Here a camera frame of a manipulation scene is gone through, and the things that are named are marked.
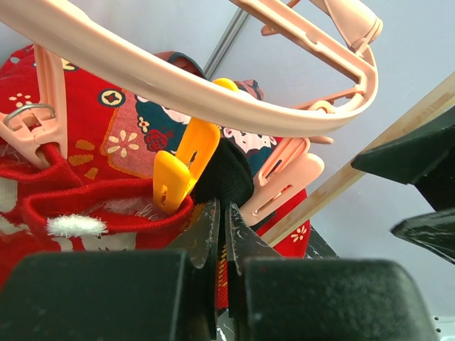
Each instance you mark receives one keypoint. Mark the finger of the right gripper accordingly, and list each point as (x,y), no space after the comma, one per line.
(423,158)
(433,231)

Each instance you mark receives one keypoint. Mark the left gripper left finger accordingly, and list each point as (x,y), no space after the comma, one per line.
(200,243)

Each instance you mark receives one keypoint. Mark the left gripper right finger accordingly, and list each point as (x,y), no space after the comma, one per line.
(242,243)

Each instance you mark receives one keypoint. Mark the yellow orange clip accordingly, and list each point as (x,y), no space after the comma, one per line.
(176,175)

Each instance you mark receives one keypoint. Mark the pink clip holding red sock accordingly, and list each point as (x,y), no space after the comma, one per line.
(33,125)

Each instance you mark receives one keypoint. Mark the black argyle sock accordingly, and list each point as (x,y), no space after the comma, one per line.
(227,178)

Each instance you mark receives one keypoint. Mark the red cat pattern sock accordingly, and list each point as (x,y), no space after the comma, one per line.
(19,181)

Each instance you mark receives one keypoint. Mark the pink clip right side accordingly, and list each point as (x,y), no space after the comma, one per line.
(287,171)

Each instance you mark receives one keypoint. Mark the red cartoon patterned blanket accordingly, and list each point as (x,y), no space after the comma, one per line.
(114,134)

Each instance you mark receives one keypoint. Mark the wooden clothes rack frame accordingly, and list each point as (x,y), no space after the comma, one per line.
(435,103)

